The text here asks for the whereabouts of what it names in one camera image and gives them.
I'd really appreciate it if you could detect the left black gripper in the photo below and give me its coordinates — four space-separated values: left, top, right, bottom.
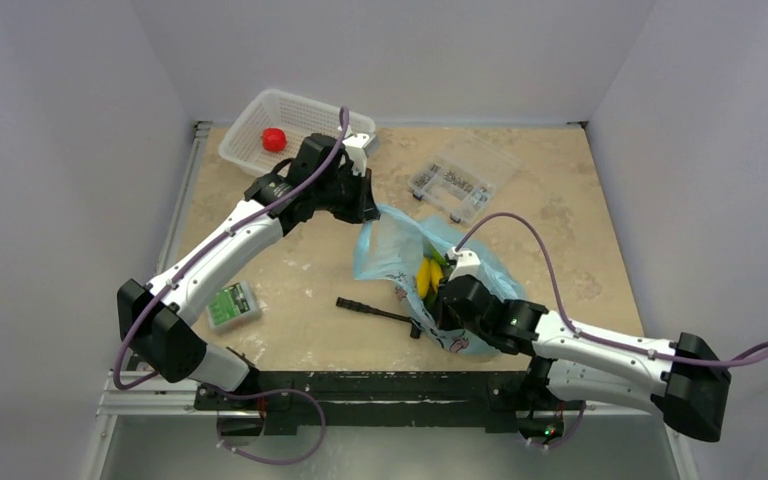
314 164 380 224

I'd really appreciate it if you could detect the light blue plastic bag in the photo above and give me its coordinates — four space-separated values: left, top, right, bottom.
353 204 499 357

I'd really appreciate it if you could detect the green fake fruit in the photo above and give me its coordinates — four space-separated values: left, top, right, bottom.
431 248 448 266

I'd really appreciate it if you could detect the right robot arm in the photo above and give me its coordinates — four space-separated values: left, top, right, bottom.
433 275 731 443

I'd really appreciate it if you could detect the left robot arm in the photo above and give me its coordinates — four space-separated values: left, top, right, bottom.
116 133 380 409

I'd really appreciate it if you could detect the yellow fake fruit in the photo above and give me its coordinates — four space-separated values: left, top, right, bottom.
416 257 444 299

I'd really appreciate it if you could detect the red fake fruit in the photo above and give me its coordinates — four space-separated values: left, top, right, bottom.
261 127 288 153

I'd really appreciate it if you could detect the clear plastic screw organizer box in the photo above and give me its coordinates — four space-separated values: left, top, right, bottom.
407 131 521 225

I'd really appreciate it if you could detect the white perforated plastic basket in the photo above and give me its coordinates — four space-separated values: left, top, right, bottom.
218 89 378 178

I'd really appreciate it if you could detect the green label clear small box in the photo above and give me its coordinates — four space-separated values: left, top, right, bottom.
206 282 263 333

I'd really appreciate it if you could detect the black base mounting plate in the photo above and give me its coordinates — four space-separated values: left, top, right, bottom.
194 371 572 437

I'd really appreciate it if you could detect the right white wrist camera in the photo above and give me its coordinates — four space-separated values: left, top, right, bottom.
445 247 482 281

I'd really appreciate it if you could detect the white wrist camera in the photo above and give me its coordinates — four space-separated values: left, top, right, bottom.
445 247 482 281
342 127 380 177

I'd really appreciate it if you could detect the black T-handle tool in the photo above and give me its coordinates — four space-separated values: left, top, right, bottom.
335 297 421 339

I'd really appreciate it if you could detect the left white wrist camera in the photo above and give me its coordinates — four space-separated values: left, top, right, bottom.
342 127 380 177

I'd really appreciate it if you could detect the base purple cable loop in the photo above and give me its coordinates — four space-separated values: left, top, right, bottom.
215 386 329 466

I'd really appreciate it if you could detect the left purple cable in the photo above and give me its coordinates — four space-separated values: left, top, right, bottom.
112 105 352 392

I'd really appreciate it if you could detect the aluminium frame rail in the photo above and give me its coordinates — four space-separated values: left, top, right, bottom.
74 118 211 412

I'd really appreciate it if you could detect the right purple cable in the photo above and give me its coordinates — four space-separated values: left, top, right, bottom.
453 211 768 370

